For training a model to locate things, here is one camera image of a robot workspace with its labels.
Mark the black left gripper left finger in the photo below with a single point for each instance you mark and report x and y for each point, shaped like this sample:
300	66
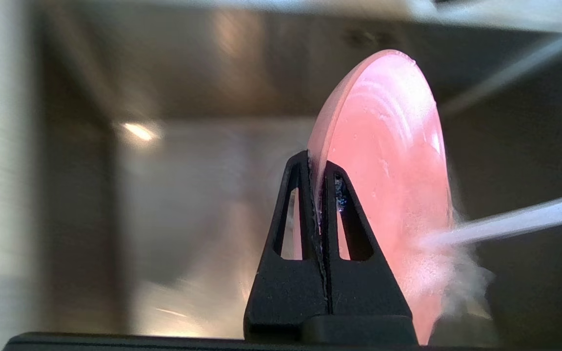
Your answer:
281	297

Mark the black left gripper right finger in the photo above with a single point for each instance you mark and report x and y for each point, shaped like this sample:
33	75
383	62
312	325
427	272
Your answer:
369	297

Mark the pink plate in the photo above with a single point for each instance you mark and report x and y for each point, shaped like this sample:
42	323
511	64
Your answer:
393	161

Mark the stainless steel sink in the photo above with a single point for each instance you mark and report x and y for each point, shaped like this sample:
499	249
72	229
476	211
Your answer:
188	195

